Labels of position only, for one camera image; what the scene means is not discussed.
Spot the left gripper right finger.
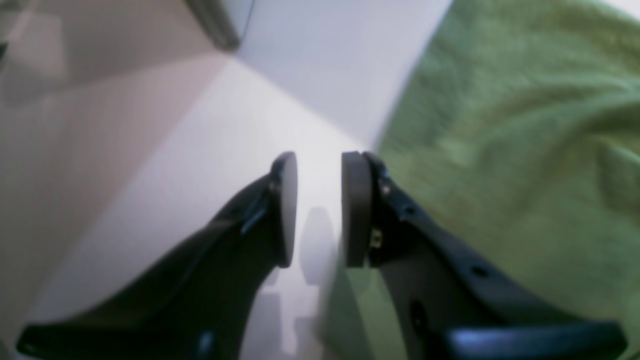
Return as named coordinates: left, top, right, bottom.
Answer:
left=342, top=152, right=627, bottom=360

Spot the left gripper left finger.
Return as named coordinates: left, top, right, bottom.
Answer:
left=16, top=152, right=298, bottom=360

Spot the green t-shirt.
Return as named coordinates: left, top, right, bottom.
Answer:
left=319, top=0, right=640, bottom=360

